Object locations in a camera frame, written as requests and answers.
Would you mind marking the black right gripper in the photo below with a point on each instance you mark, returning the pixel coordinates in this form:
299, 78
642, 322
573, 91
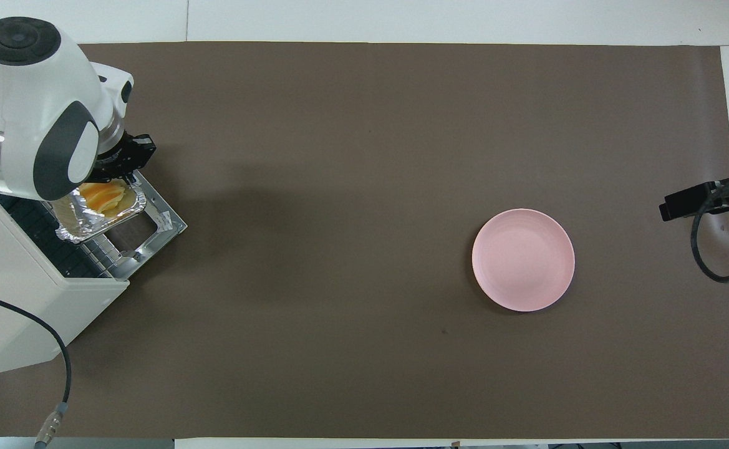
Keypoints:
682, 202

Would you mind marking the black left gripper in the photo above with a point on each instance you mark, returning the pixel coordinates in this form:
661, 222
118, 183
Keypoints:
130, 153

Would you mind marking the aluminium foil tray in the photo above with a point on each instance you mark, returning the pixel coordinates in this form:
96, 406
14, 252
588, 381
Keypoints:
124, 209

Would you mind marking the golden bread loaf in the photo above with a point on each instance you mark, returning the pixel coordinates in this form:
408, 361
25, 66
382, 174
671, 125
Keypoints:
105, 196

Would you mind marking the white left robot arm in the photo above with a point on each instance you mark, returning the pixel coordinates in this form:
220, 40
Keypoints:
27, 125

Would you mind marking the glass oven door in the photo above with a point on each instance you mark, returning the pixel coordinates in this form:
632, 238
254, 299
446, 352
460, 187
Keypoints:
166, 221

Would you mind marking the white toaster oven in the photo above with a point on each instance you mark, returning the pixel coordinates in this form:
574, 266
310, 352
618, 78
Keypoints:
27, 312

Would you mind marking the pink round plate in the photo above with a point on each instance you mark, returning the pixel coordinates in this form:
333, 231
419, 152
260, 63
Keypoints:
523, 260

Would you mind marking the brown paper mat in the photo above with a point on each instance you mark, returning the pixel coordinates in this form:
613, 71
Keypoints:
339, 187

